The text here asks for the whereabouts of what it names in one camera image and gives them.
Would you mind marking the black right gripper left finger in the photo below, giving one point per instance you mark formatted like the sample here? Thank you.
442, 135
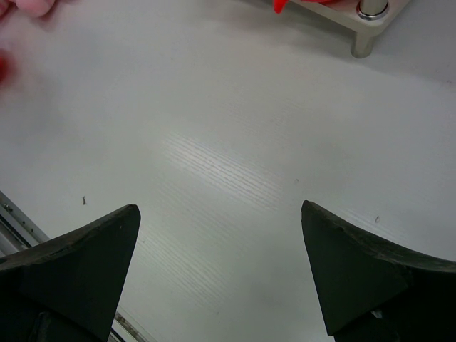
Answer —
68, 288

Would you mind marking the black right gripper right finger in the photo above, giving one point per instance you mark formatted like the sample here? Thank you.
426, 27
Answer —
371, 289

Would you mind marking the white two-tier shelf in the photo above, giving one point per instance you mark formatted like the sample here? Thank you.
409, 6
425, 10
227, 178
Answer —
367, 19

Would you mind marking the red shark plush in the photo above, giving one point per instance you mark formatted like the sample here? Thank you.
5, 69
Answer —
6, 69
278, 5

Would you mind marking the aluminium table edge rail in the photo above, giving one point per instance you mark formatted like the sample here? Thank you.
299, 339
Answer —
18, 232

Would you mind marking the pink striped plush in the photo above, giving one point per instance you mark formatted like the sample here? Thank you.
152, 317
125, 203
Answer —
35, 9

